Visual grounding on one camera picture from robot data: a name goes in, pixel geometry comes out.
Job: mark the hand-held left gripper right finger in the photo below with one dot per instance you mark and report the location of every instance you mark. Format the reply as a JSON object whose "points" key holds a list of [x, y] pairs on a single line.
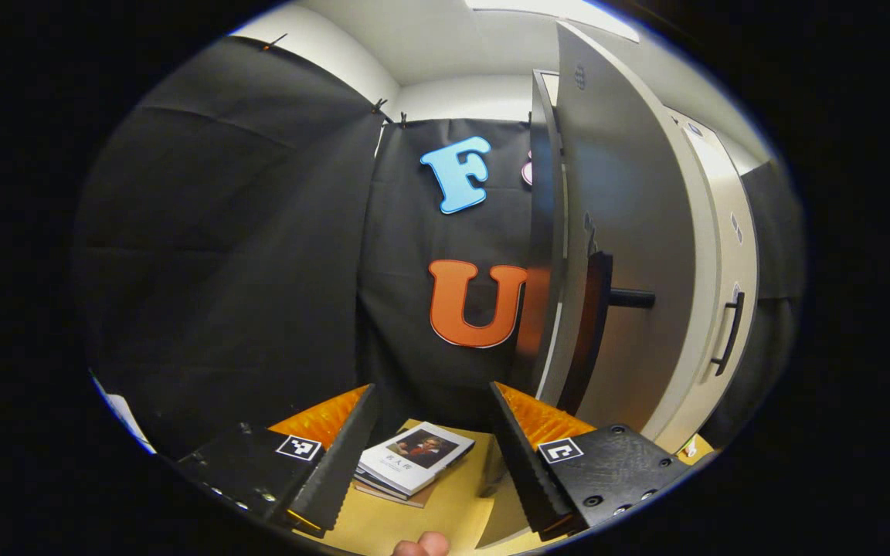
{"points": [[526, 471]]}

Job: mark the beige cabinet drawer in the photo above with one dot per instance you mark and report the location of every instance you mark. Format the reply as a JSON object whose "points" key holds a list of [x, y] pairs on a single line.
{"points": [[696, 131]]}

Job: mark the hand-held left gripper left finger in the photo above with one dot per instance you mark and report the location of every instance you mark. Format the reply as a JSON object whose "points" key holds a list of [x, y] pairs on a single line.
{"points": [[337, 471]]}

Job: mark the black backdrop cloth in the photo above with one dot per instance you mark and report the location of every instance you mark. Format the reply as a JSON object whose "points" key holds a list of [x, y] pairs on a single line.
{"points": [[221, 270]]}

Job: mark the white cabinet door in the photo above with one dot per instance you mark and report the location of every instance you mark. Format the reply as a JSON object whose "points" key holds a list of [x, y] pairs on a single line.
{"points": [[630, 216], [742, 255]]}

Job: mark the brown book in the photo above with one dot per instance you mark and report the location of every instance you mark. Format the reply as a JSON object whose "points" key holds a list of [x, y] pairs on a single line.
{"points": [[402, 500]]}

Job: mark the ceiling light panel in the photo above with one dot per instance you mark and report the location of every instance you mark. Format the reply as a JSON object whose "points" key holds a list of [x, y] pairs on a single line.
{"points": [[568, 11]]}

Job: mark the white portrait book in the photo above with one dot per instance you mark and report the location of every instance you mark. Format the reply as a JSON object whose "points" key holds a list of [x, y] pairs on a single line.
{"points": [[406, 475]]}

